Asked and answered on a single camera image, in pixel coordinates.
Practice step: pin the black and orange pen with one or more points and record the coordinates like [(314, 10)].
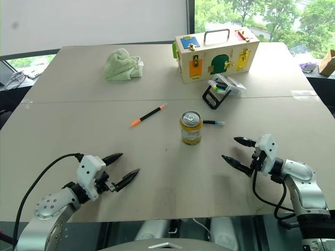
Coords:
[(149, 115)]

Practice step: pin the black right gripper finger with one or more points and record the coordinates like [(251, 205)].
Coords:
[(238, 164), (246, 142)]

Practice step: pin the black and blue pen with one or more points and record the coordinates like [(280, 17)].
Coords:
[(212, 122)]

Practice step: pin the clear case with markers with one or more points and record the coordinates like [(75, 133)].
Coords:
[(231, 85)]

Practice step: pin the black angled stand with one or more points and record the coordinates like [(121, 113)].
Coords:
[(212, 98)]

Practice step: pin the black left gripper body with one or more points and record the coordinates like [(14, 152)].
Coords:
[(102, 183)]

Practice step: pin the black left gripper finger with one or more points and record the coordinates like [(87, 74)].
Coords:
[(128, 178), (113, 158)]

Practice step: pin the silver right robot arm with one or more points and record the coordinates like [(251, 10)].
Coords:
[(306, 188)]

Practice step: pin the yellow drink can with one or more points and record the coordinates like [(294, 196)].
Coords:
[(191, 130)]

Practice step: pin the clear tape strip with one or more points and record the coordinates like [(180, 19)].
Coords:
[(305, 94)]

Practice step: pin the white rounded robot leg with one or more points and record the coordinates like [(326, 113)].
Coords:
[(153, 230), (224, 232)]

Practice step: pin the white flat device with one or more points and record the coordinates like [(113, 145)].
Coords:
[(34, 74)]

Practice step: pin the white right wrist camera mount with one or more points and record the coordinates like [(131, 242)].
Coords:
[(268, 154)]

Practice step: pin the green marker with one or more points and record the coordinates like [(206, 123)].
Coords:
[(219, 89)]

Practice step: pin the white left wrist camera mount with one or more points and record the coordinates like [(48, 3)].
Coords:
[(87, 170)]

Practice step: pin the brown cardboard box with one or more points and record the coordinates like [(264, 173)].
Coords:
[(327, 64)]

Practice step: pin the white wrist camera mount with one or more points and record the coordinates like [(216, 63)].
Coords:
[(268, 154), (87, 170)]

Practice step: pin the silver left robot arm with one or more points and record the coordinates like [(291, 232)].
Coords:
[(49, 209)]

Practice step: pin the grey robot torso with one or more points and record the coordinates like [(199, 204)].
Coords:
[(165, 245)]

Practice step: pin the purple cloth item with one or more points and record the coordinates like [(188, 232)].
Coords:
[(308, 66)]

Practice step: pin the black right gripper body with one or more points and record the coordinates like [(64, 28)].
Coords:
[(257, 162)]

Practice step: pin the light green towel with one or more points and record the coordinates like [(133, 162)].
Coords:
[(120, 65)]

